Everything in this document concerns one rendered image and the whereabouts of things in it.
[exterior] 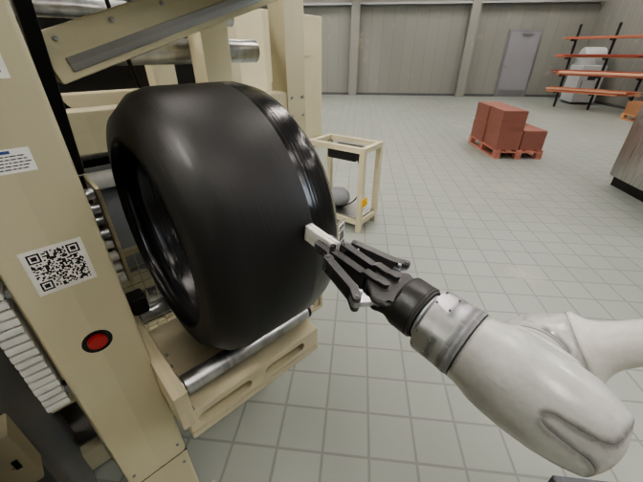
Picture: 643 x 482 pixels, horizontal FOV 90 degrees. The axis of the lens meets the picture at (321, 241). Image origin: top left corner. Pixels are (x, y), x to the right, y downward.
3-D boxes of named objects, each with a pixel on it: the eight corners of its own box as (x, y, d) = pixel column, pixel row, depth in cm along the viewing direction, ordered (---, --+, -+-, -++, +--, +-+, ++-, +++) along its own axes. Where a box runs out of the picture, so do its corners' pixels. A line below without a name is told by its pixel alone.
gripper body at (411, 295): (452, 281, 43) (395, 247, 48) (416, 312, 38) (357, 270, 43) (434, 318, 47) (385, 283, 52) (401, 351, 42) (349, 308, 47)
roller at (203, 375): (172, 376, 66) (174, 383, 69) (183, 394, 64) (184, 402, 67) (303, 298, 86) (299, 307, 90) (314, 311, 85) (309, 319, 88)
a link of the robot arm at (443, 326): (462, 341, 34) (414, 307, 37) (435, 387, 39) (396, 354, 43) (498, 301, 39) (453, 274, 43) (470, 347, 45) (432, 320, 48)
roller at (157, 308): (129, 307, 83) (132, 316, 87) (137, 320, 82) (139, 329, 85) (247, 256, 104) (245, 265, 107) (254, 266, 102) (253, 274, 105)
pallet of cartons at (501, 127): (513, 142, 616) (525, 101, 580) (543, 160, 515) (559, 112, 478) (467, 141, 625) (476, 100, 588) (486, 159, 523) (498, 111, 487)
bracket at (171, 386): (184, 431, 64) (172, 402, 59) (123, 324, 89) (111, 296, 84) (200, 420, 66) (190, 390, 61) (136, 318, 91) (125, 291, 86)
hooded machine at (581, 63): (594, 104, 1048) (617, 46, 966) (570, 104, 1055) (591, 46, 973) (579, 101, 1119) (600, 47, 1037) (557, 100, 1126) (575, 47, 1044)
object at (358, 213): (359, 233, 308) (365, 149, 267) (309, 217, 338) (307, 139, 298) (376, 220, 332) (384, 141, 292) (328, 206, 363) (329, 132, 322)
